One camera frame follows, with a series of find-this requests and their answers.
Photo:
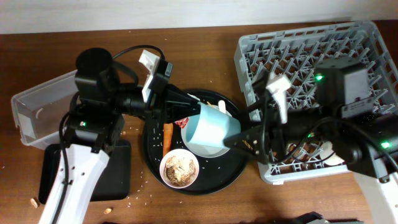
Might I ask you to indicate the red snack wrapper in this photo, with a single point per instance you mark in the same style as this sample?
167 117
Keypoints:
182 122

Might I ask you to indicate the peanut on table front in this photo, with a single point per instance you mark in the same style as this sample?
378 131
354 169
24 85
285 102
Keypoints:
108 210

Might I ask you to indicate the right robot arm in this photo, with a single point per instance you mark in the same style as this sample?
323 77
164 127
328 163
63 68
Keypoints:
366 142

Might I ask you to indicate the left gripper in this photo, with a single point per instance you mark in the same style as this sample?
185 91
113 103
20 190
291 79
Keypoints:
164 107

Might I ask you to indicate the pale blue plate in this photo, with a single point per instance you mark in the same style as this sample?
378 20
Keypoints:
204 151

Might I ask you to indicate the light blue cup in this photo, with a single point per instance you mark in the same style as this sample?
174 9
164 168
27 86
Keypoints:
210 127

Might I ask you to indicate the orange carrot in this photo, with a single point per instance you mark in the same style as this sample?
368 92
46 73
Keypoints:
168 132

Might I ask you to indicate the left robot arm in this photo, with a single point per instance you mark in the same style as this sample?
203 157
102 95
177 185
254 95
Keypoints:
90 130

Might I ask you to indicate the grey dishwasher rack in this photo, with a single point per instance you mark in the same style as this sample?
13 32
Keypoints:
295 53

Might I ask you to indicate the clear plastic bin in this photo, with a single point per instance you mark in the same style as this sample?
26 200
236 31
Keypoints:
38 111

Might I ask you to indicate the black rectangular tray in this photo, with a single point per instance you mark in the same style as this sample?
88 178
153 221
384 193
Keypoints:
114 183

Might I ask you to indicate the pink bowl with food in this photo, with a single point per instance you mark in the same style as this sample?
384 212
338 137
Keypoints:
179 168

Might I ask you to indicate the peanut on table left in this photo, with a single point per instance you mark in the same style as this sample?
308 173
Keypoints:
34 203

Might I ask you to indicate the white paper cup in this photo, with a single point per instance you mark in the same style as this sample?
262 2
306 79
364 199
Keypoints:
328 155

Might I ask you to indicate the white plastic fork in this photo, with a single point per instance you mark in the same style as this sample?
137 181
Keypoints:
222 106

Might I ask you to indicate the peanut on table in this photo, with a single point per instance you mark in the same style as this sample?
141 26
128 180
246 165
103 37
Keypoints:
34 203
108 210

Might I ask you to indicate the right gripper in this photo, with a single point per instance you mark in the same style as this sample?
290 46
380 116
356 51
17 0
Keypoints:
273 123

